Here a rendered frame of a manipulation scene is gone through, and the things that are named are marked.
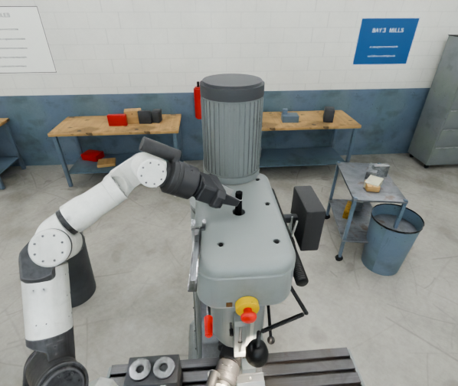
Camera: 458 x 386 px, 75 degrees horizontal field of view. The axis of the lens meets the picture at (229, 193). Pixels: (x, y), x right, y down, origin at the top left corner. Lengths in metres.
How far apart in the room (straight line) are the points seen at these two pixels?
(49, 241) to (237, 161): 0.57
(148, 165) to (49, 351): 0.43
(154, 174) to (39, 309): 0.36
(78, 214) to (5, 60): 5.09
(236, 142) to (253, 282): 0.43
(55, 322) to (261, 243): 0.49
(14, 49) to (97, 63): 1.14
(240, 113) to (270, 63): 4.18
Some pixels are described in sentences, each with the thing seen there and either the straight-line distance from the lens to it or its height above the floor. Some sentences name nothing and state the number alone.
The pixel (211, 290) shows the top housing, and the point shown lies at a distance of 0.77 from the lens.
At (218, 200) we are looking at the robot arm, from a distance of 0.76.
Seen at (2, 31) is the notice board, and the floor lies 2.08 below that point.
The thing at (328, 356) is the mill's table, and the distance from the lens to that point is 1.79.
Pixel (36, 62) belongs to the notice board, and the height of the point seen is 1.67.
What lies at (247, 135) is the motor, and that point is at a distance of 0.94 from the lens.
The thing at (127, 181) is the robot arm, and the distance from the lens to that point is 0.77.
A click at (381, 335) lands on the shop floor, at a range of 3.12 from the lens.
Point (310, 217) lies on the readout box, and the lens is 1.21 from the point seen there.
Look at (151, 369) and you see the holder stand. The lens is 1.51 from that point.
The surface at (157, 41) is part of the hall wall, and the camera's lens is 4.97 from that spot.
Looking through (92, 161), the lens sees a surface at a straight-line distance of 5.33.
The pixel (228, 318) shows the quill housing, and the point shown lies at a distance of 1.09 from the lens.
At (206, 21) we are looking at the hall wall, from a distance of 4.91.
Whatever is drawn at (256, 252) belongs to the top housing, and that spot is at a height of 1.89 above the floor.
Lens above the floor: 2.41
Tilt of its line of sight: 33 degrees down
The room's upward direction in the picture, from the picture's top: straight up
